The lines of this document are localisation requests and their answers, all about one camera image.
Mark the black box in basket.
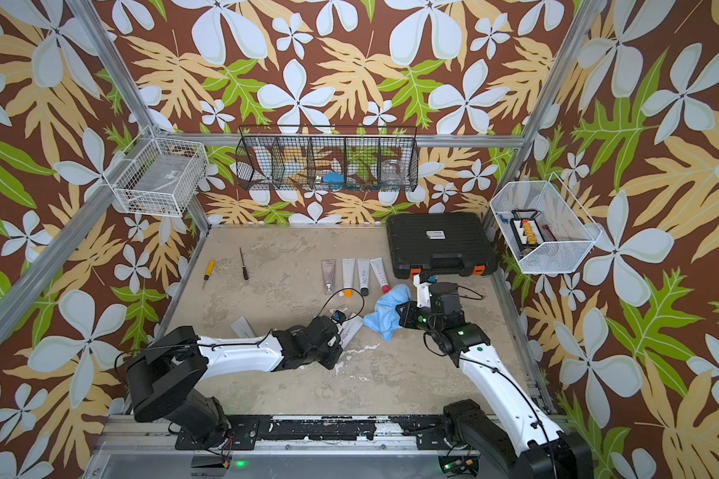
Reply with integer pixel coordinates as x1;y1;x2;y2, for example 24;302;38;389
509;210;545;255

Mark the yellow handle screwdriver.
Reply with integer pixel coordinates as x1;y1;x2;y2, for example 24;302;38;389
203;259;216;281

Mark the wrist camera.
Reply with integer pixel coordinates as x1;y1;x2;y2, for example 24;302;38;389
413;273;433;309
331;309;348;325

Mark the white wire basket left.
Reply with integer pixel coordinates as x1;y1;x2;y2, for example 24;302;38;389
108;127;209;218

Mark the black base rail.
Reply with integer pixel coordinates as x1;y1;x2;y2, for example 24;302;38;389
176;414;465;453

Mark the pink cap toothpaste tube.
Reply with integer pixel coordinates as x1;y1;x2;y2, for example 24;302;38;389
371;257;391;295

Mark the white wire basket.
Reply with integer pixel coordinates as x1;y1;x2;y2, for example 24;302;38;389
491;174;603;275
108;127;209;218

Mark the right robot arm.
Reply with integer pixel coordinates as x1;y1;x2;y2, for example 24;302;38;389
397;275;594;478

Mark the black cap toothpaste tube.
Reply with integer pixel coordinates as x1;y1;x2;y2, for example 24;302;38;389
338;317;363;349

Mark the black wire basket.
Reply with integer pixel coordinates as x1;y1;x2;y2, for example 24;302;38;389
233;126;421;192

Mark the blue microfiber cloth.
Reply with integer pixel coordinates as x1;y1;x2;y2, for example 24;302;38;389
363;285;411;342

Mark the black handle screwdriver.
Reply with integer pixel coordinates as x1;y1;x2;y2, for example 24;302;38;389
238;247;250;281

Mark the clear pink tube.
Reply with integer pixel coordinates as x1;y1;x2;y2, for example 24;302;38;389
321;259;336;295

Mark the white wire basket right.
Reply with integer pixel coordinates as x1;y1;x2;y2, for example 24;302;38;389
491;174;603;275

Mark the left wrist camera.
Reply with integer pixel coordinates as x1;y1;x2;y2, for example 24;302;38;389
331;309;348;325

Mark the blue item in basket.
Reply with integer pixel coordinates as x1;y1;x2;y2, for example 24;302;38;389
323;172;345;187

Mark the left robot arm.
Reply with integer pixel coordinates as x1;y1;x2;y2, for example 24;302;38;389
126;313;363;452

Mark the black plastic tool case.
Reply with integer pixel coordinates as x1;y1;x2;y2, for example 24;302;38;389
387;212;499;279

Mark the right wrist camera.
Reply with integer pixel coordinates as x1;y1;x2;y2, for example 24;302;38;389
413;273;433;309

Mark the green cap toothpaste tube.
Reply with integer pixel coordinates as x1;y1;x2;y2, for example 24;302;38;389
231;317;257;338

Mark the orange cap toothpaste tube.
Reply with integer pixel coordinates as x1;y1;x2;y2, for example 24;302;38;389
342;259;356;297

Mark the dark cap toothpaste tube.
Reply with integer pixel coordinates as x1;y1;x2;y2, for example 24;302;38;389
357;259;371;297

